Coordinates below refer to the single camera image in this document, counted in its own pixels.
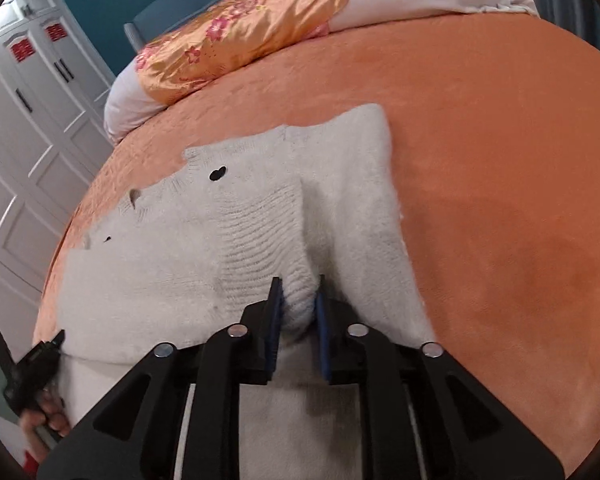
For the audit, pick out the person's left hand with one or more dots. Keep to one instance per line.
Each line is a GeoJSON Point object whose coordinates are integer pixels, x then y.
{"type": "Point", "coordinates": [50, 412]}

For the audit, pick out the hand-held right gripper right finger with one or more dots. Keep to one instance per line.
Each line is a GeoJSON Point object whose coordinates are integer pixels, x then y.
{"type": "Point", "coordinates": [322, 330]}

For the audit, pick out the orange floral pillow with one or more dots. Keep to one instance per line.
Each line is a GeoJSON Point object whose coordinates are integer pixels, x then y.
{"type": "Point", "coordinates": [240, 35]}

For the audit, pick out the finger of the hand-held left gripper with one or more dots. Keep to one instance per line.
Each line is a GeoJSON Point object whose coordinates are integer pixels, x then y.
{"type": "Point", "coordinates": [0, 352]}
{"type": "Point", "coordinates": [42, 351]}

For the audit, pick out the orange plush bed blanket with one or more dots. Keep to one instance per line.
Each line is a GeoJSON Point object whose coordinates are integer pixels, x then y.
{"type": "Point", "coordinates": [505, 210]}

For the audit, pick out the teal padded headboard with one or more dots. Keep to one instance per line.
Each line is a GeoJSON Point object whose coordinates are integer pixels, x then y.
{"type": "Point", "coordinates": [190, 5]}

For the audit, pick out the white knit sweater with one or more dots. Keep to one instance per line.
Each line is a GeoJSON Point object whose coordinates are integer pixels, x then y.
{"type": "Point", "coordinates": [205, 260]}

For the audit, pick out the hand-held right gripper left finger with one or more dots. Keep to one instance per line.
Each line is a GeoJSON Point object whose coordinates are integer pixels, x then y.
{"type": "Point", "coordinates": [276, 310]}

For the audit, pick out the white panelled wardrobe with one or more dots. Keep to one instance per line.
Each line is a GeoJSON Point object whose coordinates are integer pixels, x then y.
{"type": "Point", "coordinates": [30, 160]}

